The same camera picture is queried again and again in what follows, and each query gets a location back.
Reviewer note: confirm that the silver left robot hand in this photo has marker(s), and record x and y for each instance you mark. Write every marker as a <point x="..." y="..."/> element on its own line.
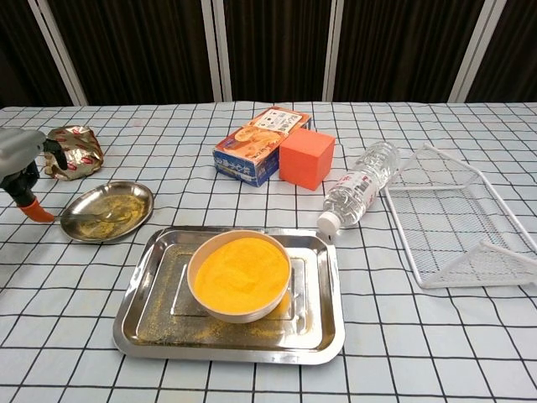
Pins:
<point x="19" y="151"/>

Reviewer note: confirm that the silver metal spoon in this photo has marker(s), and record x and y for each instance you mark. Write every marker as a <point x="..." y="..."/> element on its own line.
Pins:
<point x="111" y="216"/>

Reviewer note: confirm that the small round steel plate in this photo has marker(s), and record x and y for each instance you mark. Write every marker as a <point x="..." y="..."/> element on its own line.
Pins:
<point x="126" y="197"/>

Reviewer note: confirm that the rectangular stainless steel tray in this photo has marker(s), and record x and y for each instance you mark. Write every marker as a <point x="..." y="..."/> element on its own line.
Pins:
<point x="147" y="327"/>

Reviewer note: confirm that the bowl of orange powder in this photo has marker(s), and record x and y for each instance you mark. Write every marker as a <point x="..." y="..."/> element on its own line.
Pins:
<point x="197" y="294"/>

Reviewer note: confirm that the gold foil snack bag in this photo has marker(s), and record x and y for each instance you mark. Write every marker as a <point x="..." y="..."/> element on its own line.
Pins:
<point x="79" y="153"/>

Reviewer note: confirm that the orange blue cracker box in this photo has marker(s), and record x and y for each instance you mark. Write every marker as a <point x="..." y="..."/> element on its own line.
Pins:
<point x="247" y="147"/>

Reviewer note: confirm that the yellow powder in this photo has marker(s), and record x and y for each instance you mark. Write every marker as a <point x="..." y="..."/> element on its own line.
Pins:
<point x="241" y="277"/>

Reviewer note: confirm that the dark folding partition screen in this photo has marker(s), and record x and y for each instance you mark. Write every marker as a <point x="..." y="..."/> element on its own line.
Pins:
<point x="272" y="46"/>

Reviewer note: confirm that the orange cube block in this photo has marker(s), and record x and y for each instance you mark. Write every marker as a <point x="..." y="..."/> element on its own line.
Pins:
<point x="304" y="161"/>

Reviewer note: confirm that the clear plastic water bottle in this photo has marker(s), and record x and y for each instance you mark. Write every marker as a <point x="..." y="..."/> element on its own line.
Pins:
<point x="356" y="189"/>

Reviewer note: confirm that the white black checkered tablecloth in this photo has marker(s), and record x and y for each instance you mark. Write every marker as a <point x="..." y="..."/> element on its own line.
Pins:
<point x="398" y="336"/>

